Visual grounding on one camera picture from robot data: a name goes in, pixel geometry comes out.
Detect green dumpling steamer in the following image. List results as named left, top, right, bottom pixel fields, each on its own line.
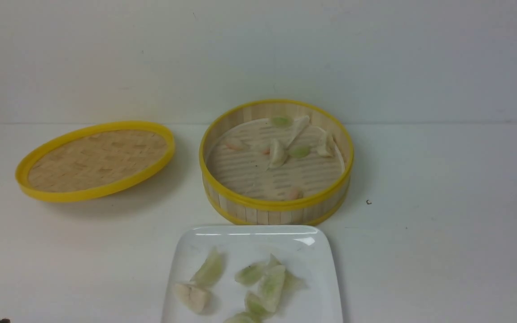
left=288, top=145, right=311, bottom=159
left=244, top=291, right=272, bottom=320
left=234, top=262, right=267, bottom=287
left=258, top=265, right=286, bottom=313
left=269, top=116, right=294, bottom=128

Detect green dumpling steamer front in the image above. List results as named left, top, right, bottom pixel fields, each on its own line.
left=258, top=265, right=286, bottom=313

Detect white square plate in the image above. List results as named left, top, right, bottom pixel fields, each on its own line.
left=161, top=225, right=344, bottom=323

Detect green dumpling on plate left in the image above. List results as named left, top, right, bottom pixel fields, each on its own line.
left=190, top=247, right=224, bottom=288

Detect green dumpling on plate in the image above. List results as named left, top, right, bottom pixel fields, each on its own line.
left=266, top=253, right=308, bottom=292
left=190, top=247, right=224, bottom=288

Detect green dumpling on plate right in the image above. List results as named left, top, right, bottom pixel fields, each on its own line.
left=266, top=253, right=308, bottom=292

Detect white dumpling on plate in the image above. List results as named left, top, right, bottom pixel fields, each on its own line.
left=173, top=283, right=213, bottom=314

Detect green dumpling plate bottom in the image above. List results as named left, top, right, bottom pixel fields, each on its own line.
left=224, top=311, right=261, bottom=323

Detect white steamer liner mesh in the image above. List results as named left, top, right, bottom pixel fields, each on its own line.
left=205, top=118, right=345, bottom=201

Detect pink dumpling beside centre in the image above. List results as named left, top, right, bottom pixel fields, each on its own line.
left=258, top=146, right=271, bottom=155

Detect yellow rimmed bamboo steamer basket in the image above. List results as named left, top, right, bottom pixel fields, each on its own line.
left=199, top=100, right=355, bottom=225

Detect white dumpling steamer centre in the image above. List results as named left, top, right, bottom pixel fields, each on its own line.
left=268, top=139, right=287, bottom=169

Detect white dumpling steamer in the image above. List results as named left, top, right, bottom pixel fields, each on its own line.
left=268, top=139, right=287, bottom=169
left=286, top=116, right=310, bottom=147
left=316, top=131, right=336, bottom=158

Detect pink dumpling steamer left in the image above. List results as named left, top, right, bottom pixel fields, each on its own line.
left=224, top=138, right=248, bottom=151

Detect pink dumpling steamer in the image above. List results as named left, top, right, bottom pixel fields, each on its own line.
left=285, top=187, right=303, bottom=201
left=224, top=138, right=248, bottom=151

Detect green dumpling steamer top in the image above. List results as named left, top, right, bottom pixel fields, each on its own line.
left=269, top=116, right=294, bottom=128

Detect pink dumpling steamer front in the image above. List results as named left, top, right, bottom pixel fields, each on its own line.
left=285, top=187, right=303, bottom=201

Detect white dumpling steamer top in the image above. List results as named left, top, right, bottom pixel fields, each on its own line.
left=286, top=116, right=310, bottom=147

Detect white dumpling steamer right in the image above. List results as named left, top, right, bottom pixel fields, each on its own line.
left=316, top=131, right=336, bottom=158

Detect yellow rimmed bamboo steamer lid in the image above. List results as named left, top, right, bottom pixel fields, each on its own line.
left=15, top=121, right=175, bottom=203

